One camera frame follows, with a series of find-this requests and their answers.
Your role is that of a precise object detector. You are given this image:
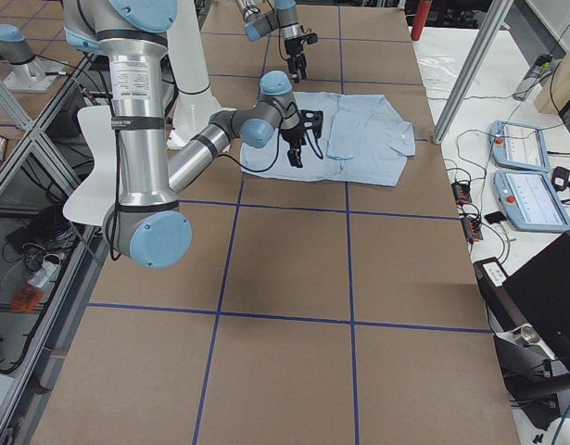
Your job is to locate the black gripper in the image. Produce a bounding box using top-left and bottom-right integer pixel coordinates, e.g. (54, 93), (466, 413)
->
(285, 38), (307, 83)
(280, 133), (306, 168)

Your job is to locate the light blue button-up shirt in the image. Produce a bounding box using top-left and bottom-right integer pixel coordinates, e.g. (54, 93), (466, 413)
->
(239, 92), (416, 186)

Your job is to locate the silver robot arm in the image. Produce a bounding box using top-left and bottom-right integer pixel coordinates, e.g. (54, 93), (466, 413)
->
(63, 1), (305, 269)
(236, 0), (318, 83)

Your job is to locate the red cylinder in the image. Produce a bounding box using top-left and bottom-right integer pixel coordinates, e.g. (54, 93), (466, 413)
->
(411, 0), (432, 42)

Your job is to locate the clear plastic bag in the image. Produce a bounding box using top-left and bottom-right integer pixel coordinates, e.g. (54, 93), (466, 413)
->
(417, 55), (459, 92)

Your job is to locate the far orange black usb hub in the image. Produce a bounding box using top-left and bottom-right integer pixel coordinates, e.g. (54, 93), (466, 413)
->
(451, 182), (473, 205)

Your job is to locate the orange black usb hub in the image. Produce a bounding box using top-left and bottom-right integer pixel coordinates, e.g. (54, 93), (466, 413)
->
(461, 215), (484, 244)
(451, 182), (473, 205)

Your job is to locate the near orange black usb hub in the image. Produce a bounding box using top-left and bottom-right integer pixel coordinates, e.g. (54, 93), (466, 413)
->
(461, 215), (484, 244)

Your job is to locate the white plastic chair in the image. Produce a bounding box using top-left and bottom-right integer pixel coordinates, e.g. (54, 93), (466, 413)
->
(63, 105), (118, 227)

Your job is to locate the far blue teach pendant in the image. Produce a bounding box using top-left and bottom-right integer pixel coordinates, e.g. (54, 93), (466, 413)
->
(489, 121), (551, 172)

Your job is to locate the blue teach pendant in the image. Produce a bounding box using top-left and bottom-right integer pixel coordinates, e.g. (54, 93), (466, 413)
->
(493, 170), (570, 233)
(489, 121), (551, 172)

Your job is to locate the near blue teach pendant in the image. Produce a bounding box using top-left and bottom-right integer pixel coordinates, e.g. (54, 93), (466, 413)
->
(493, 170), (570, 233)

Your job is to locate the black laptop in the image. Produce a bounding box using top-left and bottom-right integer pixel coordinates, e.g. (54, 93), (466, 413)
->
(504, 231), (570, 368)

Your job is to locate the orange device on floor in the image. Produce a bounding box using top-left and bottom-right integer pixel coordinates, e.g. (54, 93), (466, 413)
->
(10, 285), (43, 312)

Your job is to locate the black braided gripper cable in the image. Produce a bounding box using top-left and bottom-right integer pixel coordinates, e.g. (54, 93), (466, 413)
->
(216, 129), (324, 174)

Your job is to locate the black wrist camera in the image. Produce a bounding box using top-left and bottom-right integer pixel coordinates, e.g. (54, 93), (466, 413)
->
(299, 109), (323, 138)
(300, 32), (319, 45)

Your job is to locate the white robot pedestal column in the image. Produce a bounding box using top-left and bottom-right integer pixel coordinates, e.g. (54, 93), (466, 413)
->
(167, 0), (223, 150)

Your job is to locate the aluminium frame post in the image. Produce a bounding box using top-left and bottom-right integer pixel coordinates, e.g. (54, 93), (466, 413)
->
(432, 0), (513, 145)

